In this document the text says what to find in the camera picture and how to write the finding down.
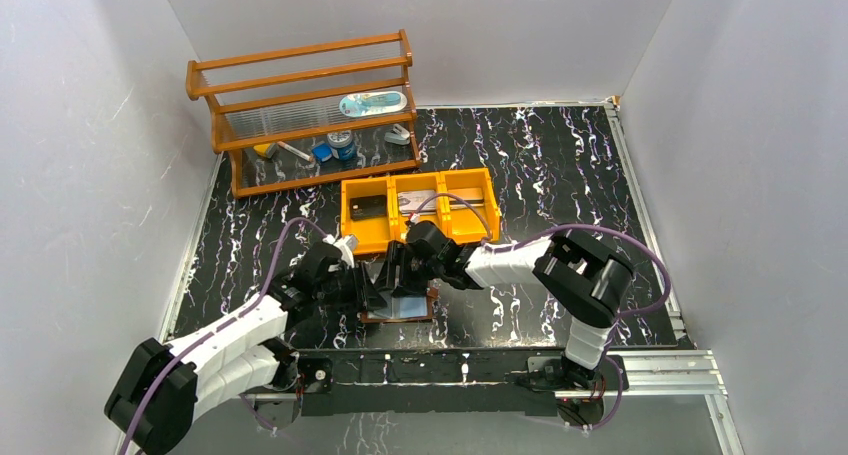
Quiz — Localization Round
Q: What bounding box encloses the brown leather card holder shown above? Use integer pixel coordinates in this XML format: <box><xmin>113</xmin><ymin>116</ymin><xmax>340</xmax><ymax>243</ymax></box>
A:
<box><xmin>359</xmin><ymin>285</ymin><xmax>439</xmax><ymax>324</ymax></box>

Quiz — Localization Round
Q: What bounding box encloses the light grey credit card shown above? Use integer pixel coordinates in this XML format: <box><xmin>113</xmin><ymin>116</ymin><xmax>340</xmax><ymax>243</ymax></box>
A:
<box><xmin>397</xmin><ymin>189</ymin><xmax>438</xmax><ymax>216</ymax></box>

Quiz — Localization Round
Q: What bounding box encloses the yellow three-compartment bin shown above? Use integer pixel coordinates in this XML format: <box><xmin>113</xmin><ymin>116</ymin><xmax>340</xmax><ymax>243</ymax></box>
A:
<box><xmin>340</xmin><ymin>168</ymin><xmax>501</xmax><ymax>255</ymax></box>

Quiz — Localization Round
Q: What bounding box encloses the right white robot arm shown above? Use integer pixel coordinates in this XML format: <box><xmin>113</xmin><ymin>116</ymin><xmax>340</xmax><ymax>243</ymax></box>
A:
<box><xmin>374</xmin><ymin>221</ymin><xmax>634</xmax><ymax>372</ymax></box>

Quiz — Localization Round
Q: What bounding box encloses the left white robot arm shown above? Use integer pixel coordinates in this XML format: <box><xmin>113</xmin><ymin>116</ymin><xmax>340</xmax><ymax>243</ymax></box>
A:
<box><xmin>104</xmin><ymin>235</ymin><xmax>364</xmax><ymax>454</ymax></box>

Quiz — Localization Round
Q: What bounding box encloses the black card in bin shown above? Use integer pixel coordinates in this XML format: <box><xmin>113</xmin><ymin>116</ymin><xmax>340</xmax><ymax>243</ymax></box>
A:
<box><xmin>349</xmin><ymin>195</ymin><xmax>388</xmax><ymax>221</ymax></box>

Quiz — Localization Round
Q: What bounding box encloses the brown striped card in bin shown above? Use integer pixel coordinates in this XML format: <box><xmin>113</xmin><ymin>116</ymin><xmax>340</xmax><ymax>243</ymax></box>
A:
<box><xmin>449</xmin><ymin>187</ymin><xmax>485</xmax><ymax>210</ymax></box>

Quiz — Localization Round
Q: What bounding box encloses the blue lidded jar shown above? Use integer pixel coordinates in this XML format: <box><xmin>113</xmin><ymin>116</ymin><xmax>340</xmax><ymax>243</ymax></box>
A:
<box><xmin>326</xmin><ymin>130</ymin><xmax>357</xmax><ymax>161</ymax></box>

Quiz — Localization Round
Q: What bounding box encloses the small blue box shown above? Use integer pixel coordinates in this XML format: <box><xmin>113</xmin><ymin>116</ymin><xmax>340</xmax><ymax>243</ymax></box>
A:
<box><xmin>311</xmin><ymin>143</ymin><xmax>334</xmax><ymax>163</ymax></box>

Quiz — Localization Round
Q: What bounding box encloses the oval blue packaged item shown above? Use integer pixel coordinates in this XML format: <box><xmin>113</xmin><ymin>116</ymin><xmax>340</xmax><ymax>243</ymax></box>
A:
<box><xmin>338</xmin><ymin>90</ymin><xmax>408</xmax><ymax>118</ymax></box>

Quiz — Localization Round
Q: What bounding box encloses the wooden shelf rack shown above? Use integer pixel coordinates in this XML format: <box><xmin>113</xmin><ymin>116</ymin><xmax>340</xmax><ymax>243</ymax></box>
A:
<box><xmin>185</xmin><ymin>29</ymin><xmax>421</xmax><ymax>198</ymax></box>

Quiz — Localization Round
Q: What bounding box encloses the white marker pen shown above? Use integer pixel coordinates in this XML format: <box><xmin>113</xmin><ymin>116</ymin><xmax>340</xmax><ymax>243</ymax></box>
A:
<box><xmin>276</xmin><ymin>142</ymin><xmax>314</xmax><ymax>162</ymax></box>

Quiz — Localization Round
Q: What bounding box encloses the yellow sponge block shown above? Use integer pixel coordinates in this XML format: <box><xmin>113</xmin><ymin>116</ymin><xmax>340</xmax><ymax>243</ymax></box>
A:
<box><xmin>253</xmin><ymin>143</ymin><xmax>279</xmax><ymax>159</ymax></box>

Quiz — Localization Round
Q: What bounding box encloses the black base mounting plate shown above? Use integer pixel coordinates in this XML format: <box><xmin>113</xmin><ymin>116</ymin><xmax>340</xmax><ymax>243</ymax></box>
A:
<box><xmin>295</xmin><ymin>348</ymin><xmax>627</xmax><ymax>422</ymax></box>

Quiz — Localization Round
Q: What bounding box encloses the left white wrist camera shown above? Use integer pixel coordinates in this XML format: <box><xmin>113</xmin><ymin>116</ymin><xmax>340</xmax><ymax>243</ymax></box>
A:
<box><xmin>322</xmin><ymin>234</ymin><xmax>359</xmax><ymax>268</ymax></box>

